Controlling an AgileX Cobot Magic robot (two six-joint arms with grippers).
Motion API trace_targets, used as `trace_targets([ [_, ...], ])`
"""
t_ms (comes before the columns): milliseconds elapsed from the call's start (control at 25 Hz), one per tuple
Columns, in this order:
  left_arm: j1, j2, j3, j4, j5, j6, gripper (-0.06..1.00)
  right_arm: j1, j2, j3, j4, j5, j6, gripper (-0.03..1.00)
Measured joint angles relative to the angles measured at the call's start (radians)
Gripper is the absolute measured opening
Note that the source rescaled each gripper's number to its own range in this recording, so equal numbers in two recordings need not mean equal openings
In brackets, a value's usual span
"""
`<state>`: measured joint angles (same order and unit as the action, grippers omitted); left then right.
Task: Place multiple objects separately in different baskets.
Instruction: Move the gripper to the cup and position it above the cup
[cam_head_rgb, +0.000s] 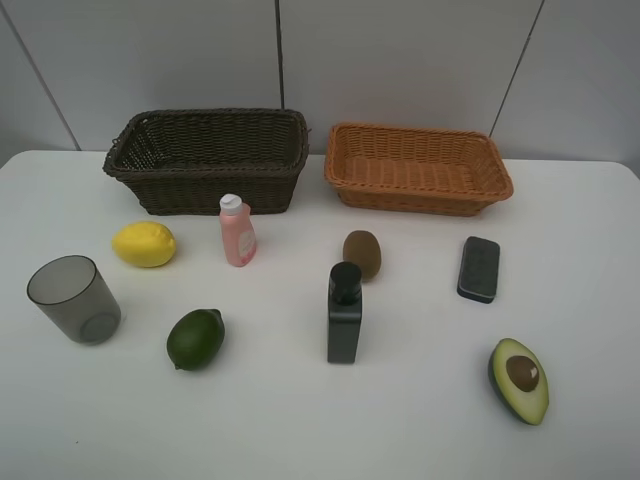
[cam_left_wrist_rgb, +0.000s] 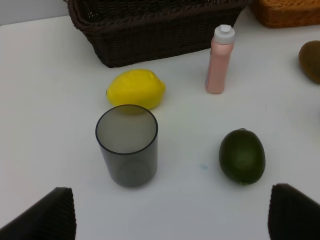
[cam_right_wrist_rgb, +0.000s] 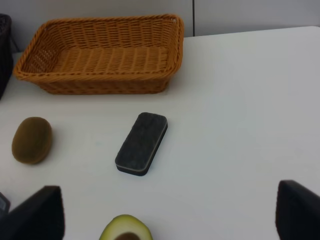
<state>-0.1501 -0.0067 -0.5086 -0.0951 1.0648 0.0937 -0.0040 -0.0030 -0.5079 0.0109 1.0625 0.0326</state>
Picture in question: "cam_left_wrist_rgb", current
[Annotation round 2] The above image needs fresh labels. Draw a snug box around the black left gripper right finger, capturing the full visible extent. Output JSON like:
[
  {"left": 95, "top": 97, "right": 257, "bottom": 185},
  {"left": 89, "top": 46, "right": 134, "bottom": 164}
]
[{"left": 267, "top": 183, "right": 320, "bottom": 240}]

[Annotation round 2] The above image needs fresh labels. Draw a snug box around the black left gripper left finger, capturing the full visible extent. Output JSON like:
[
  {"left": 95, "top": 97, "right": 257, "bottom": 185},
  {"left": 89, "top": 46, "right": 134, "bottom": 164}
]
[{"left": 0, "top": 187, "right": 77, "bottom": 240}]

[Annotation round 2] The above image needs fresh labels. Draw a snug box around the grey translucent plastic cup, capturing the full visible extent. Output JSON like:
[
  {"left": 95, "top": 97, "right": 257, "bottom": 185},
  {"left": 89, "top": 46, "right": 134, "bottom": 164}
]
[{"left": 95, "top": 104, "right": 159, "bottom": 188}]

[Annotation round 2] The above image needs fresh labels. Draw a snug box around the pink bottle white cap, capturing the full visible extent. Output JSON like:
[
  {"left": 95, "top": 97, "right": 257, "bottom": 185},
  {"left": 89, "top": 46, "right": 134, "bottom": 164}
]
[{"left": 205, "top": 24, "right": 235, "bottom": 94}]

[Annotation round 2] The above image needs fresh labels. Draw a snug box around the dark green lime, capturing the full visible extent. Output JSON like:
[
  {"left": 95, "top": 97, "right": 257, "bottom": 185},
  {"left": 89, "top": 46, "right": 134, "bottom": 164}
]
[{"left": 218, "top": 128, "right": 266, "bottom": 186}]

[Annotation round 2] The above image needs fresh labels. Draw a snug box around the orange wicker basket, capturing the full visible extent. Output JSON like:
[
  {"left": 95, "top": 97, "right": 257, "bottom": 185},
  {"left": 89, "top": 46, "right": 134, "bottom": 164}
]
[{"left": 249, "top": 0, "right": 320, "bottom": 29}]

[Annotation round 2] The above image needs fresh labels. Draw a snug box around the dark brown wicker basket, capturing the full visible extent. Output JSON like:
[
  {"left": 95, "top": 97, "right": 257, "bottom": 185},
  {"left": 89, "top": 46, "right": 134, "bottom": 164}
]
[{"left": 67, "top": 0, "right": 250, "bottom": 68}]

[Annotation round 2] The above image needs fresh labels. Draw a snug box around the yellow lemon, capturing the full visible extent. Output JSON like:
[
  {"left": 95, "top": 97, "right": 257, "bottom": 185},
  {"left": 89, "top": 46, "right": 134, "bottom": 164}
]
[{"left": 106, "top": 68, "right": 166, "bottom": 110}]

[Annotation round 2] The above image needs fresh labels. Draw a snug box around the brown kiwi fruit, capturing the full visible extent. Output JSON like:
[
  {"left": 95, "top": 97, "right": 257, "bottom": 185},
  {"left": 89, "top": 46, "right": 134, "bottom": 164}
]
[{"left": 298, "top": 40, "right": 320, "bottom": 84}]

